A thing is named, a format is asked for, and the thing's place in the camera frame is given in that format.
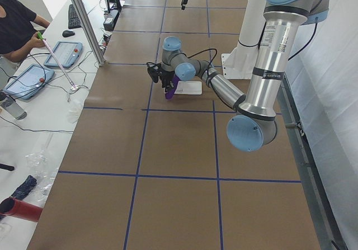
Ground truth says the purple microfiber towel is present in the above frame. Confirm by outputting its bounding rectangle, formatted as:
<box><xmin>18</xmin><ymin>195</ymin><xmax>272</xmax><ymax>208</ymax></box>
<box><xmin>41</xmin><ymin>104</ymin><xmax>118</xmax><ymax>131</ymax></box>
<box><xmin>164</xmin><ymin>75</ymin><xmax>180</xmax><ymax>100</ymax></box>

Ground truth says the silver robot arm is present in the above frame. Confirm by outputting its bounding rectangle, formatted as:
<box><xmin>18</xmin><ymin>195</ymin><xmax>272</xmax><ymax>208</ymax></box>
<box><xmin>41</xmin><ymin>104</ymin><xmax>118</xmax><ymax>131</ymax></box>
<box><xmin>147</xmin><ymin>0</ymin><xmax>329</xmax><ymax>152</ymax></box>

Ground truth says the white wooden towel rack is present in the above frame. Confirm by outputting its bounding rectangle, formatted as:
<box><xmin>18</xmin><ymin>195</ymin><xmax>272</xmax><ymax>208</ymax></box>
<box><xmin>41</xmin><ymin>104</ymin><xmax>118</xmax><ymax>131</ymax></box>
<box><xmin>175</xmin><ymin>81</ymin><xmax>202</xmax><ymax>95</ymax></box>

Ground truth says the person's hand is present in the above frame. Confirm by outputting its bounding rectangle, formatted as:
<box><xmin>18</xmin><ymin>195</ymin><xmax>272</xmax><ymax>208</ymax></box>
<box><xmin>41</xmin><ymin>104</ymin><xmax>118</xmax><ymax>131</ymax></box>
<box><xmin>29</xmin><ymin>34</ymin><xmax>45</xmax><ymax>48</ymax></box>

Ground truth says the black box with label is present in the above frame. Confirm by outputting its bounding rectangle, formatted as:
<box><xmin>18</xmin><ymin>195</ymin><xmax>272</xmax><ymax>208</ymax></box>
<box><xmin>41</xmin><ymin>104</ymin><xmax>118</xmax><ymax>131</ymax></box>
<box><xmin>103</xmin><ymin>10</ymin><xmax>120</xmax><ymax>31</ymax></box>

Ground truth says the upper blue teach pendant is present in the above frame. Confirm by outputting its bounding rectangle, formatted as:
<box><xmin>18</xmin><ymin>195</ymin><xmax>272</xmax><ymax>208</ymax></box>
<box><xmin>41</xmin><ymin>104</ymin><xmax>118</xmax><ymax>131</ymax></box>
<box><xmin>53</xmin><ymin>41</ymin><xmax>83</xmax><ymax>69</ymax></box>

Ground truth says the blue teach pendant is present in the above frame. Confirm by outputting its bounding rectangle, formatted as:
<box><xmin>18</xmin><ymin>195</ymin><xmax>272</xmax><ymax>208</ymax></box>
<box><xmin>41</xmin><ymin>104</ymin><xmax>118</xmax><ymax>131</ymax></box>
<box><xmin>3</xmin><ymin>64</ymin><xmax>55</xmax><ymax>100</ymax></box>
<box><xmin>53</xmin><ymin>41</ymin><xmax>83</xmax><ymax>69</ymax></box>

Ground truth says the black keyboard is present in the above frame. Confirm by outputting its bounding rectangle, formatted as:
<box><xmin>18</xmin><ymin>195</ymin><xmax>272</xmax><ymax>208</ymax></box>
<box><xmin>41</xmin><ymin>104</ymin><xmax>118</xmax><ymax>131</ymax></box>
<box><xmin>68</xmin><ymin>4</ymin><xmax>82</xmax><ymax>29</ymax></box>

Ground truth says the black computer mouse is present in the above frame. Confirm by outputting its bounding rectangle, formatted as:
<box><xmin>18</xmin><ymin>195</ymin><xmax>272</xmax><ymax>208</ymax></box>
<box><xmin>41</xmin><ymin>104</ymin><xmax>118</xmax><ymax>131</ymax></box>
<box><xmin>62</xmin><ymin>30</ymin><xmax>76</xmax><ymax>37</ymax></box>

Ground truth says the lower blue teach pendant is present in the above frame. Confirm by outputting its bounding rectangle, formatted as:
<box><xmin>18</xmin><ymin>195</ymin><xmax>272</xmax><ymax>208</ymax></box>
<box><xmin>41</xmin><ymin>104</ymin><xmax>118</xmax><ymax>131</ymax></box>
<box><xmin>3</xmin><ymin>64</ymin><xmax>55</xmax><ymax>100</ymax></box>

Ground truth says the clear crumpled plastic wrap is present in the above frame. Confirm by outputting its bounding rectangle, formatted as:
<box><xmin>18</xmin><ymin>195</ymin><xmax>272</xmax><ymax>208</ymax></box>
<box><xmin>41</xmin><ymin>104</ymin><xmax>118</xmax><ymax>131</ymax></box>
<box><xmin>25</xmin><ymin>133</ymin><xmax>59</xmax><ymax>207</ymax></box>

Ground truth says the person in black shirt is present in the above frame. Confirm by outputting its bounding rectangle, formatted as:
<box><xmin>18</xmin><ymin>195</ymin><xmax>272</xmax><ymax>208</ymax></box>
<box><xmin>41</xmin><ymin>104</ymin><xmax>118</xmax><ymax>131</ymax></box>
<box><xmin>1</xmin><ymin>0</ymin><xmax>50</xmax><ymax>63</ymax></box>

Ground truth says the red cylinder bottle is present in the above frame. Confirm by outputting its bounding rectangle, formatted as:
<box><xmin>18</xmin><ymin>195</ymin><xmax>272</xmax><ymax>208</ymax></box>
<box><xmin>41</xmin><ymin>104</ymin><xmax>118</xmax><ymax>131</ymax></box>
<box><xmin>1</xmin><ymin>197</ymin><xmax>43</xmax><ymax>222</ymax></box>

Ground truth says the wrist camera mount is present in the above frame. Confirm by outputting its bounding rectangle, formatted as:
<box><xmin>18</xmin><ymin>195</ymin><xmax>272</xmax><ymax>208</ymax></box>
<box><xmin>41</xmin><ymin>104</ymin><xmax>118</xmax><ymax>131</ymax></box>
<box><xmin>146</xmin><ymin>62</ymin><xmax>162</xmax><ymax>83</ymax></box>

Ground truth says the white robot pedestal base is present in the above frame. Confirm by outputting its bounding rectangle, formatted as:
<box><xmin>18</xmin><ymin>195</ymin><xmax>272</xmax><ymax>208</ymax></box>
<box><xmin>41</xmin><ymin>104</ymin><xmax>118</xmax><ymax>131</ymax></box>
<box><xmin>222</xmin><ymin>0</ymin><xmax>266</xmax><ymax>79</ymax></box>

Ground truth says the pink rod green handle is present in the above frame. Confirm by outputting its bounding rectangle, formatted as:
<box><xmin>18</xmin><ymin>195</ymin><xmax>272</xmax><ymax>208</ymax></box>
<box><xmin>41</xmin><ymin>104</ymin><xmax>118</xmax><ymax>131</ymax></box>
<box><xmin>37</xmin><ymin>32</ymin><xmax>79</xmax><ymax>93</ymax></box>

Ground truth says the aluminium frame post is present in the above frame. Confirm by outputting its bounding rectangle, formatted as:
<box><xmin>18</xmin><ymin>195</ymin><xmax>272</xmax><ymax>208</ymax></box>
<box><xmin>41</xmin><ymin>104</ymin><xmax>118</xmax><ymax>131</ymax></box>
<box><xmin>71</xmin><ymin>0</ymin><xmax>105</xmax><ymax>67</ymax></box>

